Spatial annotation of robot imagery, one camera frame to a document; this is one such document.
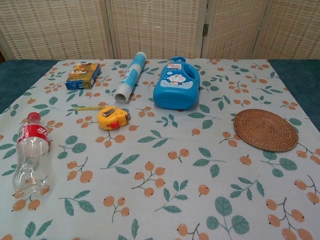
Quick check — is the yellow tape measure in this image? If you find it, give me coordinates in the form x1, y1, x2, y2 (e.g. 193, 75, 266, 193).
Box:
74, 105, 132, 131

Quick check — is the blue and yellow carton box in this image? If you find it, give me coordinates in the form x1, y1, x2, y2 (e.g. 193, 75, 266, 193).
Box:
65, 62, 102, 90

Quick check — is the clear cola bottle red label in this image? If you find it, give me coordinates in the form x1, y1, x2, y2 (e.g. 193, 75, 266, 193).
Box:
12, 112, 51, 199

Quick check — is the round woven rattan coaster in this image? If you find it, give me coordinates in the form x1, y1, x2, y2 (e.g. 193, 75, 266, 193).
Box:
233, 108, 300, 152

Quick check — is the blue detergent bottle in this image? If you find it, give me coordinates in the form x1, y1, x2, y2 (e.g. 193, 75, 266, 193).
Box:
152, 56, 201, 111

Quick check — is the floral printed tablecloth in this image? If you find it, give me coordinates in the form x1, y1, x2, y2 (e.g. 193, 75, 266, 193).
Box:
0, 57, 320, 240

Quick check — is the blue white film roll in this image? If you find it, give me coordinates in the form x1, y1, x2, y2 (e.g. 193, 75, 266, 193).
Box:
114, 51, 147, 104

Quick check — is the woven folding screen panel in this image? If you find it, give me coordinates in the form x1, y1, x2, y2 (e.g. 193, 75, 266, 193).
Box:
199, 0, 272, 60
0, 0, 112, 61
104, 0, 205, 60
254, 0, 320, 60

